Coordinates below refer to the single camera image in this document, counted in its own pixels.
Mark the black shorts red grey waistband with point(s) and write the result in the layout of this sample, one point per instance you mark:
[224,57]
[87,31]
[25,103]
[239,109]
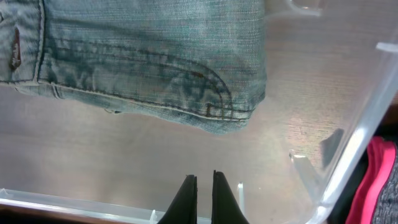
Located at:
[370,196]

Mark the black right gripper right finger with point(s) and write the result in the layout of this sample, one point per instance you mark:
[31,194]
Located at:
[225,209]

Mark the clear plastic storage bin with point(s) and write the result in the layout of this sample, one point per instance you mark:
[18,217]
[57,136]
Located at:
[331,74]

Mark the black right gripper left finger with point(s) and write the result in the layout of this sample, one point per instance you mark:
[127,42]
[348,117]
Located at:
[183,209]

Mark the light blue jeans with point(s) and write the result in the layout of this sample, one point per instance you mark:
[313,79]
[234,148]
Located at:
[199,63]

